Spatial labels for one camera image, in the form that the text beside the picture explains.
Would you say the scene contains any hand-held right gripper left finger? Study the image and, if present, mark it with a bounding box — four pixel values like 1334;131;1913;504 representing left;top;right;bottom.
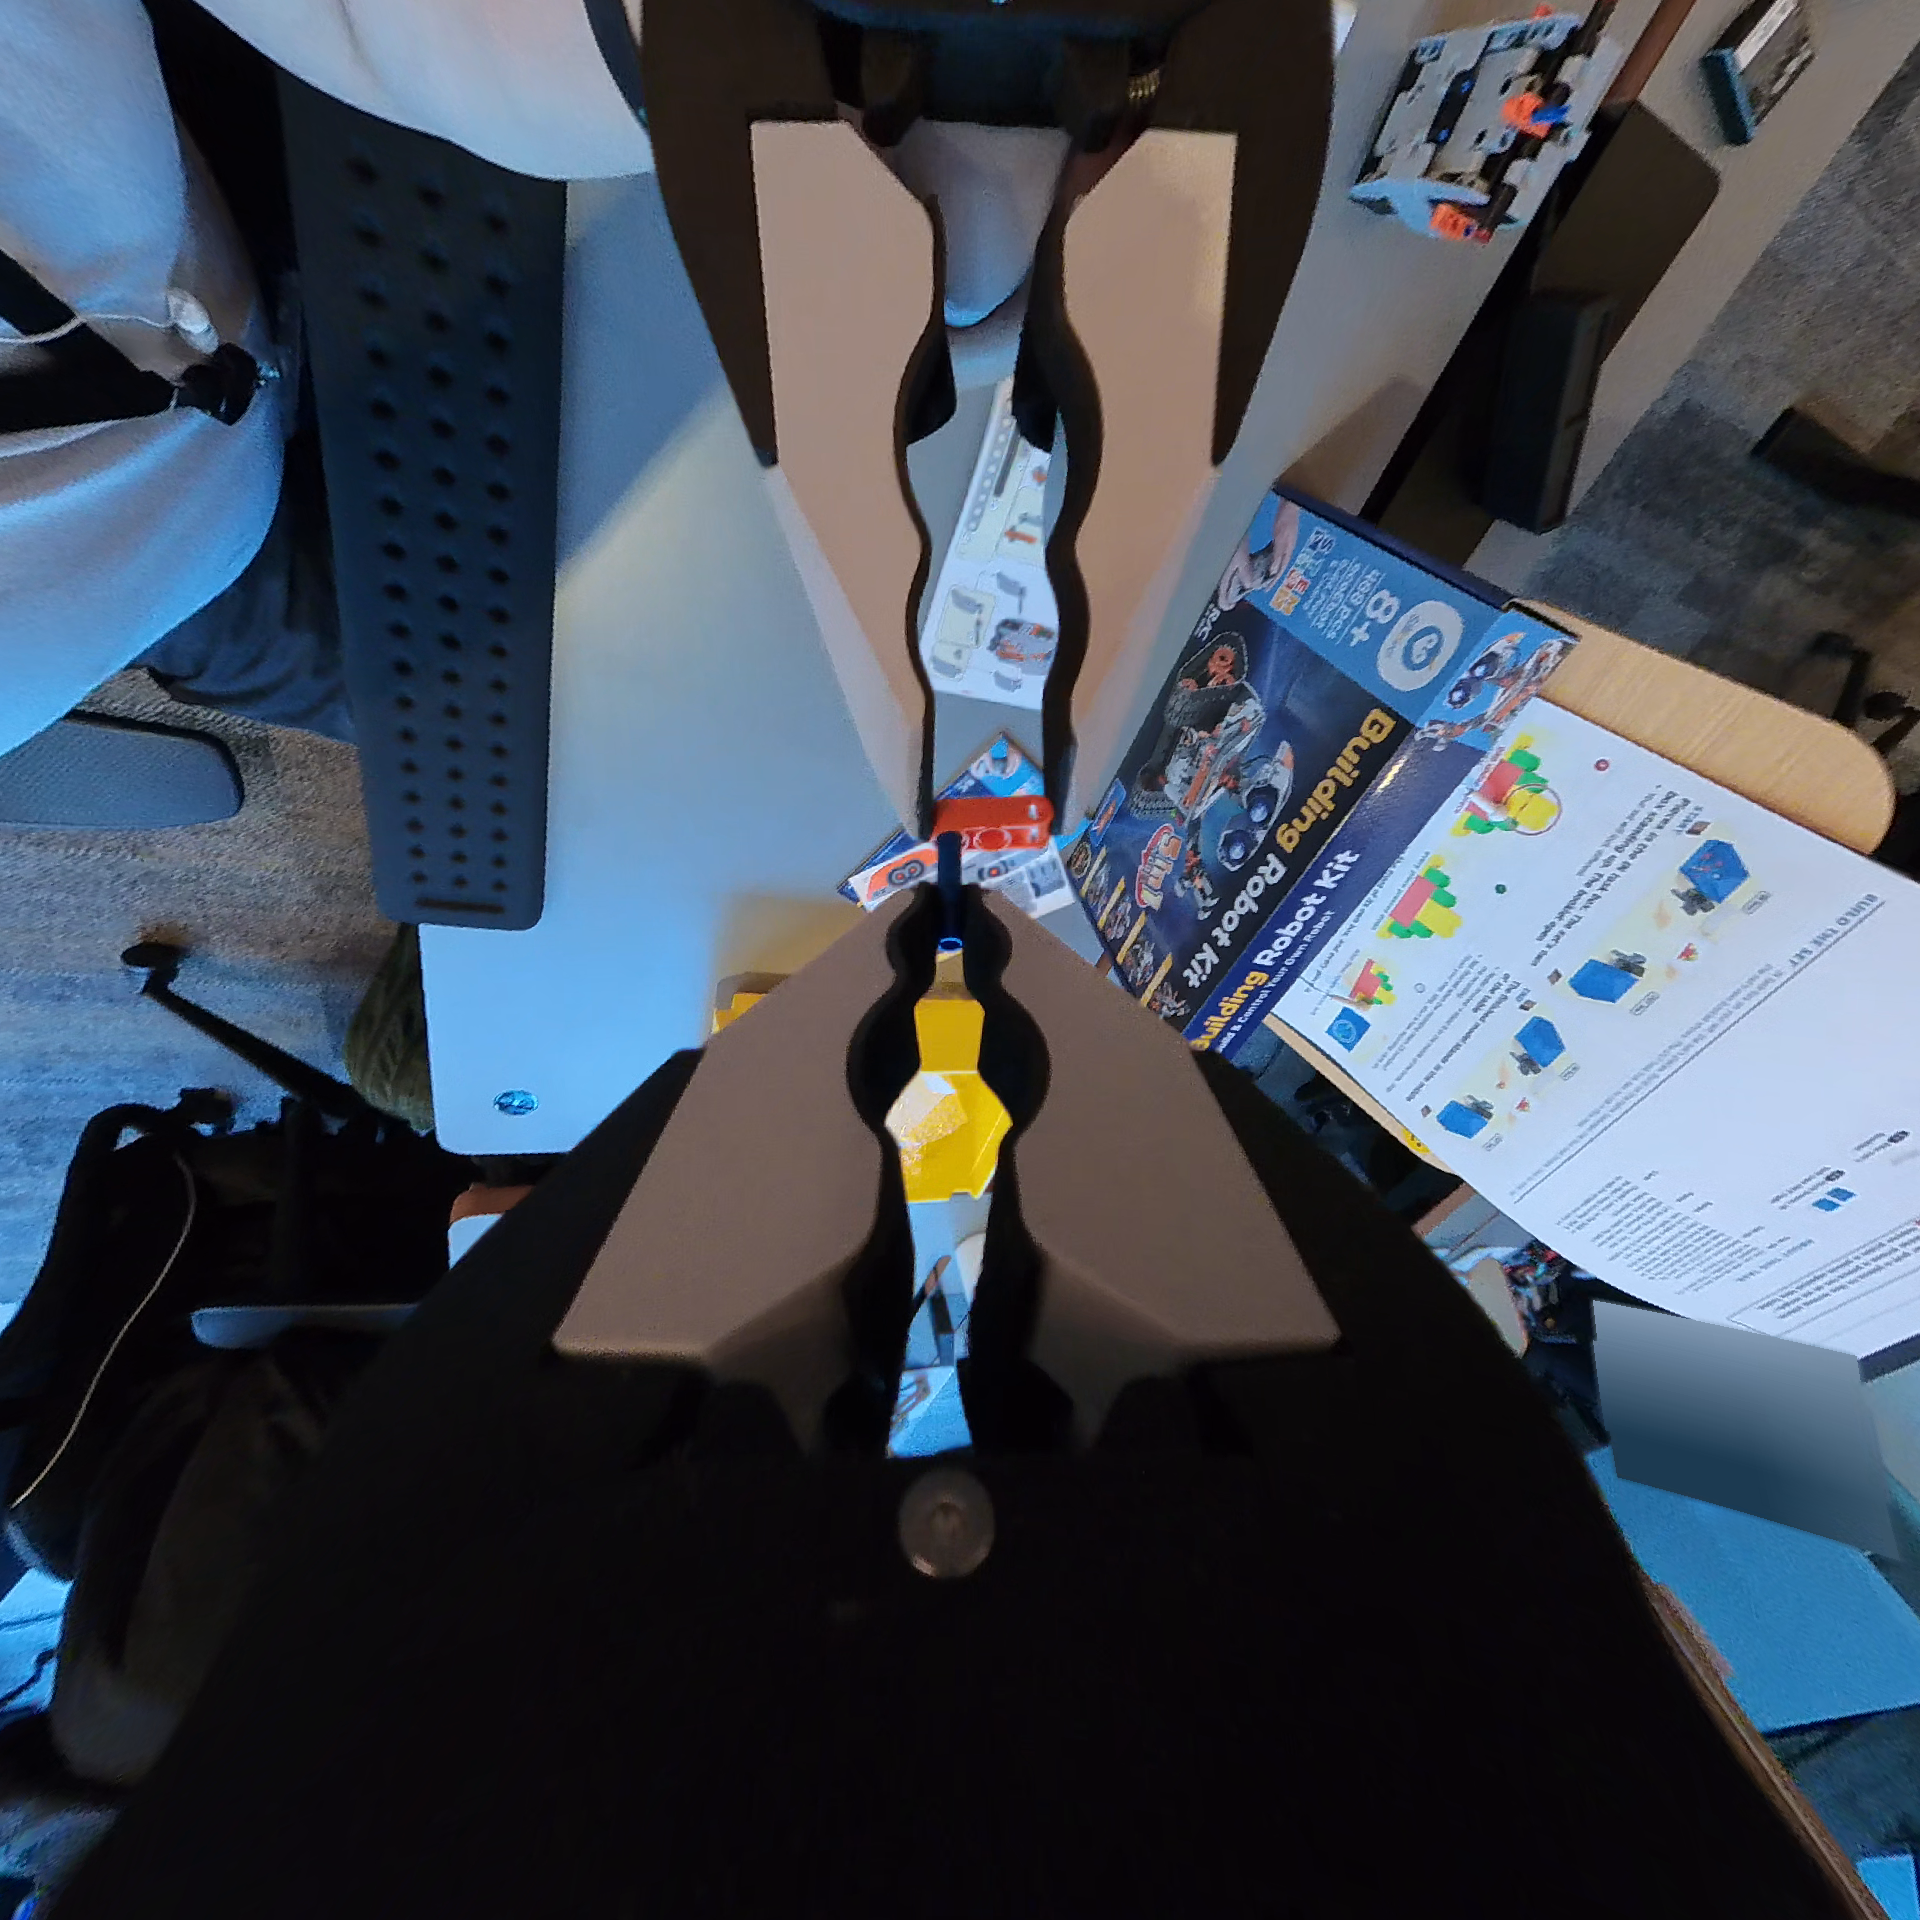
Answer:
552;888;935;1449

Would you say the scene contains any wooden side table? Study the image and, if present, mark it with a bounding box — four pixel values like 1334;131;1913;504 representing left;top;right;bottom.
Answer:
1507;600;1895;860

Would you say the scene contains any partly built robot model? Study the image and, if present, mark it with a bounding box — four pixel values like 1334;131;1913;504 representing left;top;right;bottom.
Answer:
1347;8;1624;248

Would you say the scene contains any white t-shirt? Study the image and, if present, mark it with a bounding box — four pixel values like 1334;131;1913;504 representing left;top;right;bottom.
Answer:
0;0;303;752

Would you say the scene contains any blue sticker sheet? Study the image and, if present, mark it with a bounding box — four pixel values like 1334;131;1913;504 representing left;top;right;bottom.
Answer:
840;736;1078;921

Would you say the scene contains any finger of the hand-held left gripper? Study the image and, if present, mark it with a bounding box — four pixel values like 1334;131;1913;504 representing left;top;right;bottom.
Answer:
1014;133;1237;827
748;120;956;836

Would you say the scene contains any small black box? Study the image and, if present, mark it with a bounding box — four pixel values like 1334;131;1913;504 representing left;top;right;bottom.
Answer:
1702;0;1814;145

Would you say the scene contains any white laminated instruction sheet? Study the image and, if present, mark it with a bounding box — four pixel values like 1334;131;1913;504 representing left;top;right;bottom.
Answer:
1265;697;1920;1379

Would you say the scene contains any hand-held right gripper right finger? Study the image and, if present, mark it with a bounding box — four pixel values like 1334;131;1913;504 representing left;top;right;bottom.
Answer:
958;885;1343;1454

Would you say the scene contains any open instruction booklet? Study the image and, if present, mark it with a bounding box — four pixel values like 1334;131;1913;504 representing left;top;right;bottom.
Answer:
918;383;1061;711

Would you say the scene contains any yellow storage bin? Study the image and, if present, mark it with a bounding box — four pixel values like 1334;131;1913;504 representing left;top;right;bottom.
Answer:
708;891;1022;1205

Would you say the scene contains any black backpack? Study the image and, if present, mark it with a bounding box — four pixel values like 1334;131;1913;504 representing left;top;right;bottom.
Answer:
0;1086;450;1577

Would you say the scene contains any grey chair armrest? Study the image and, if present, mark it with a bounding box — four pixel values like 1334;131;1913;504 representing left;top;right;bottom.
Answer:
0;711;245;832

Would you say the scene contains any black chair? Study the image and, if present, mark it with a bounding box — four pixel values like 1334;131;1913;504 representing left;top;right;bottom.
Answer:
1468;292;1617;538

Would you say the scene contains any black perforated panel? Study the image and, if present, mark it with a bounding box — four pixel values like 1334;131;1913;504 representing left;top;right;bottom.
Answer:
277;77;568;933

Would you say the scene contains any person's left forearm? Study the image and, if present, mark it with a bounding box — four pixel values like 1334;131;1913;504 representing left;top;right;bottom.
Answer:
195;0;651;185

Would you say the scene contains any blue robot kit box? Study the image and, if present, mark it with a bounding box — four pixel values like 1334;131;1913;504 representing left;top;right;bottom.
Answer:
1067;487;1574;1059

